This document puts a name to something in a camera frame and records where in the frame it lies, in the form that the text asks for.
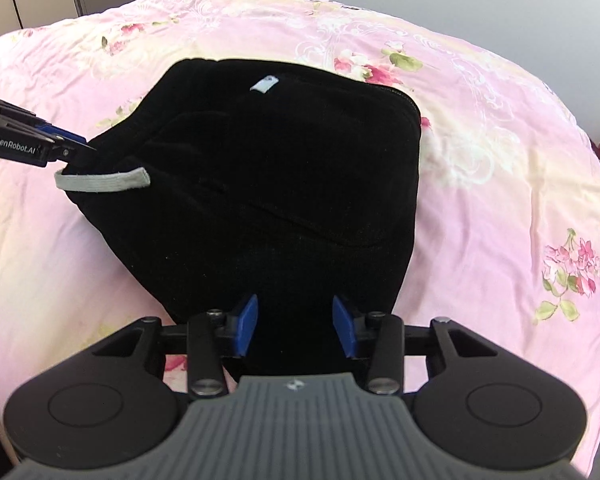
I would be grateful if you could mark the black pants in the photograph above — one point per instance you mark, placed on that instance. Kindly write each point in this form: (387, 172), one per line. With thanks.
(280, 185)

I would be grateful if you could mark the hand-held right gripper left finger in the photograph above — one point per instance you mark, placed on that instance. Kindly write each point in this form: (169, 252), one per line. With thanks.
(247, 322)

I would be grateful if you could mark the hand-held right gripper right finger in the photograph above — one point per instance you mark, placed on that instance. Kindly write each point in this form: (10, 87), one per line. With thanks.
(342, 329)

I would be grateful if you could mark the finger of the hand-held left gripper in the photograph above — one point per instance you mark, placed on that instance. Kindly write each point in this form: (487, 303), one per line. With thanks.
(62, 133)
(72, 152)

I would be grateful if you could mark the pink floral blanket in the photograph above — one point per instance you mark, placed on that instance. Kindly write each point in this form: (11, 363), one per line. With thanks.
(480, 185)

